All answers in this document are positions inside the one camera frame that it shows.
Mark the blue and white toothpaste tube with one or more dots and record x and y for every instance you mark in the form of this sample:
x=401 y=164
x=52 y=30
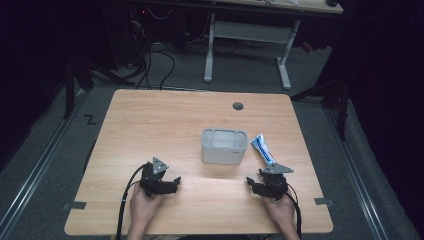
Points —
x=263 y=150

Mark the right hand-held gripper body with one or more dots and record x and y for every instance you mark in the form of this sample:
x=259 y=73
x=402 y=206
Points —
x=275 y=181

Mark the white plastic storage box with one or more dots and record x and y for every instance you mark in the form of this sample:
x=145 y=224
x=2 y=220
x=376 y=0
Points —
x=224 y=154

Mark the white-legged wooden desk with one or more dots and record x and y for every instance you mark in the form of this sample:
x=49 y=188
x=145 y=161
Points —
x=250 y=31

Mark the black metal stand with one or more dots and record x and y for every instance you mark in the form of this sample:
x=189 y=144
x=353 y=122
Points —
x=342 y=103
x=70 y=86

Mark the round grey table grommet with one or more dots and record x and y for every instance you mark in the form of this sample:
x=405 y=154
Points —
x=238 y=106

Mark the metal floor rail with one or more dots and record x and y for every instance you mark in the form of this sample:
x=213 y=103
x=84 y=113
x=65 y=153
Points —
x=358 y=180
x=36 y=170

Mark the small red object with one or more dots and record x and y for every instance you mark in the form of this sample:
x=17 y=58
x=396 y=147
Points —
x=307 y=47

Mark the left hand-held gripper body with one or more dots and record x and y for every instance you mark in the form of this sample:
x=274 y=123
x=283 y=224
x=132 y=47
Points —
x=150 y=180

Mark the person's right hand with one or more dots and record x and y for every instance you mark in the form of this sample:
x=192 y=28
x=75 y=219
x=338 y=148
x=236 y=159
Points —
x=281 y=210

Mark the grey tape piece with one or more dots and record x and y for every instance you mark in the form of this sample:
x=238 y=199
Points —
x=75 y=205
x=324 y=201

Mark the person's left hand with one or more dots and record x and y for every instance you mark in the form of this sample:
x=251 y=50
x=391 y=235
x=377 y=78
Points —
x=143 y=206

